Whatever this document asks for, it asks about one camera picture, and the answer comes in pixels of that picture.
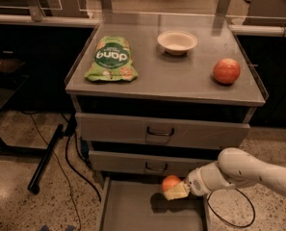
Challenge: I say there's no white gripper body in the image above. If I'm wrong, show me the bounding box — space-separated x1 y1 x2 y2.
185 168 211 196

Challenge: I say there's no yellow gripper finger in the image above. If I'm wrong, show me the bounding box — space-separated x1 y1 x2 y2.
163 181 190 200

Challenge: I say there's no middle grey drawer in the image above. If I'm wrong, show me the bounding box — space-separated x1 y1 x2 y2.
89 151 212 177

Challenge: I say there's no black stand leg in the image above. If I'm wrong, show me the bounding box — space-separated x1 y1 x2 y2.
27 124 64 194

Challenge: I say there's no white paper bowl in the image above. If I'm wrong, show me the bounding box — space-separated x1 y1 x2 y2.
157 31 197 56

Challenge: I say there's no red apple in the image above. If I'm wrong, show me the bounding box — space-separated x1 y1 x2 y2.
213 59 241 85

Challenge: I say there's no green dang snack bag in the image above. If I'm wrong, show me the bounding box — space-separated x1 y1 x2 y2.
85 37 138 82

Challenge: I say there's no grey drawer cabinet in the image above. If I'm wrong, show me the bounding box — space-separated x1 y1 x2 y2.
64 13 270 191

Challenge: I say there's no orange fruit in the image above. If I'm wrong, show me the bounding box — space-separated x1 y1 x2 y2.
162 175 181 192

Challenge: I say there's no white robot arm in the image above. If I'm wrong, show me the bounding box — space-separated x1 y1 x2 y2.
162 147 286 200

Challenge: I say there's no black power cable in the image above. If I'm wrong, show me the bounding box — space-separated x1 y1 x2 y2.
65 113 103 204

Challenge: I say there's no grey drawer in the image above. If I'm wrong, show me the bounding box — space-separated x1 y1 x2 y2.
89 151 212 177
76 113 249 149
95 175 209 231

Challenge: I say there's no black looped floor cable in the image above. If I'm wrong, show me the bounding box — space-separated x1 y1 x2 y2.
207 188 257 229

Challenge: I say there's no bottom grey drawer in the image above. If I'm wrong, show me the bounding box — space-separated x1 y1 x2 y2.
95 175 209 231

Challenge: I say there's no top grey drawer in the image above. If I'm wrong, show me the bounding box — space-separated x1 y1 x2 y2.
76 113 249 149

